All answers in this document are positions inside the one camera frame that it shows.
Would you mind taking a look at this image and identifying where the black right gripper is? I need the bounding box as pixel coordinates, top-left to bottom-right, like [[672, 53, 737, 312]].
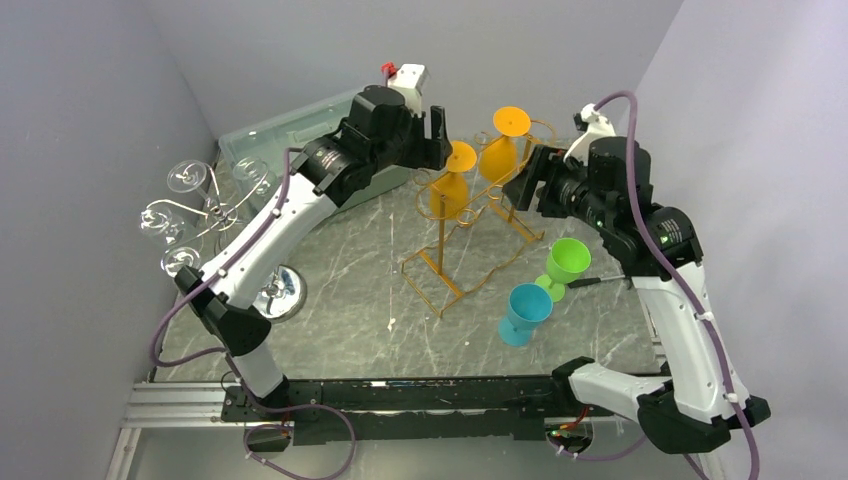
[[501, 143, 614, 233]]

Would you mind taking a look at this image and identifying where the orange wine glass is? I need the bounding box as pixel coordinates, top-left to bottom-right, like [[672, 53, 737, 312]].
[[478, 106, 532, 184], [429, 141, 477, 219]]

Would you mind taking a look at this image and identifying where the orange wine glass front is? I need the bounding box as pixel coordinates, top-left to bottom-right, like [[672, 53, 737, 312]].
[[429, 141, 477, 219]]

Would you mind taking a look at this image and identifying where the green wine glass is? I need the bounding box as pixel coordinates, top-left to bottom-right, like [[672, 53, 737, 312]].
[[534, 237, 592, 303]]

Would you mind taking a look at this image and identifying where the blue wine glass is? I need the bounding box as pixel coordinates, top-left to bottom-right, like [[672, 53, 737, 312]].
[[498, 283, 554, 347]]

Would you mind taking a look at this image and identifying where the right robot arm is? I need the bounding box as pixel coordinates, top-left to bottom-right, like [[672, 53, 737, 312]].
[[503, 136, 771, 454]]

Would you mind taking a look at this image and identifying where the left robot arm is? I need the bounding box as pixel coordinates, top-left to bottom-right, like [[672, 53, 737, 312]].
[[175, 85, 452, 420]]

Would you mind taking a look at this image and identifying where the silver spiral glass stand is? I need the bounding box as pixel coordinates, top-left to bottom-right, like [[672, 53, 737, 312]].
[[142, 157, 309, 325]]

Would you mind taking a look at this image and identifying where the clear glass on stand upper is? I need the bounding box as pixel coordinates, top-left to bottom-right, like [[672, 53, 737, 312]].
[[166, 160, 210, 194]]

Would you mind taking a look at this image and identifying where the clear glass on stand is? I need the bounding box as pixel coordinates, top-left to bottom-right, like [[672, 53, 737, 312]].
[[160, 245, 202, 278], [138, 199, 195, 248], [166, 160, 210, 194]]

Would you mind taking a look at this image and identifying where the clear glass on stand lower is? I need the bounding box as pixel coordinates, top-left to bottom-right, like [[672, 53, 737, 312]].
[[160, 245, 202, 278]]

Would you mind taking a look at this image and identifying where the clear glass on stand middle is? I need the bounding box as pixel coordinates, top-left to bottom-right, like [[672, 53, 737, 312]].
[[138, 199, 195, 248]]

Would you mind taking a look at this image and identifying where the gold wire glass rack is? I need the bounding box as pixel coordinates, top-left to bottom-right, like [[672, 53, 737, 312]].
[[399, 117, 559, 317]]

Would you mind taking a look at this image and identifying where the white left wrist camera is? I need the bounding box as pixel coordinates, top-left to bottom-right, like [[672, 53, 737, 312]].
[[380, 62, 429, 117]]

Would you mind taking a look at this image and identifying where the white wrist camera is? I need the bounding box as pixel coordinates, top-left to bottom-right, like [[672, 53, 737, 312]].
[[565, 103, 616, 163], [380, 62, 429, 117]]

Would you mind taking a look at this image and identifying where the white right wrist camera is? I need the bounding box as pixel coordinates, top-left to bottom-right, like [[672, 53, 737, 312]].
[[565, 103, 616, 163]]

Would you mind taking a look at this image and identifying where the black handled hammer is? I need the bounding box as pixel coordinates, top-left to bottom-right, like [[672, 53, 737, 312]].
[[566, 275, 629, 289]]

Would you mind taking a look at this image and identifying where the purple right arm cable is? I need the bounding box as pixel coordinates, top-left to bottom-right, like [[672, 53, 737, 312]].
[[546, 90, 760, 480]]

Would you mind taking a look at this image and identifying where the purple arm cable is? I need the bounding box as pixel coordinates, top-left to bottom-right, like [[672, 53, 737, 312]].
[[148, 146, 303, 369], [546, 90, 760, 480]]

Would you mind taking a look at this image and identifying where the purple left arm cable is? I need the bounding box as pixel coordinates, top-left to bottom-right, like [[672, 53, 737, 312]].
[[148, 146, 303, 369]]

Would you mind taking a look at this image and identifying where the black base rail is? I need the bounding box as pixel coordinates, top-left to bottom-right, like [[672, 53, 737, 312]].
[[221, 375, 612, 446]]

